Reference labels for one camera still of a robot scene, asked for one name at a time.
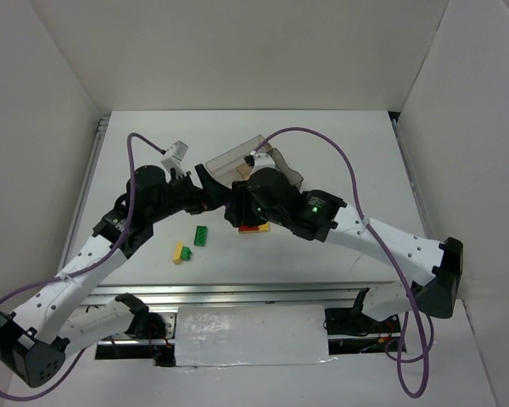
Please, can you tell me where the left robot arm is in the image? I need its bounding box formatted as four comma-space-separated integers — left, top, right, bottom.
0, 164, 231, 388

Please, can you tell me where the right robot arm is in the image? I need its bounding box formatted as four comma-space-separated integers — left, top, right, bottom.
225, 168, 463, 321

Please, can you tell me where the red arch lego brick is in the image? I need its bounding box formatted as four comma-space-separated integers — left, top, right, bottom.
238, 226, 260, 233

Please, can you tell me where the clear smoky container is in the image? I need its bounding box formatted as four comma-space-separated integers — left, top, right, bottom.
205, 135, 265, 187

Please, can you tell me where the green flat lego plate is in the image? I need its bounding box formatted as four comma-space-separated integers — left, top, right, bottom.
193, 226, 208, 247

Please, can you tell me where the dark grey container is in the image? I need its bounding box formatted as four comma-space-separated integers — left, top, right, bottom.
266, 148, 304, 190

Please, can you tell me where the small green lego brick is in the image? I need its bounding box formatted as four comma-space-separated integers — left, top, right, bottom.
180, 246, 192, 261

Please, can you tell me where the yellow curved lego brick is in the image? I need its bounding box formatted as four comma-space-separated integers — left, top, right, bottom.
172, 242, 183, 265

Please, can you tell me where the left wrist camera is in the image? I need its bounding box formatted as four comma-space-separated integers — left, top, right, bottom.
161, 141, 188, 176

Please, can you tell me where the aluminium rail frame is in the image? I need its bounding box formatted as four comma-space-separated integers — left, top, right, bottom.
71, 110, 424, 305

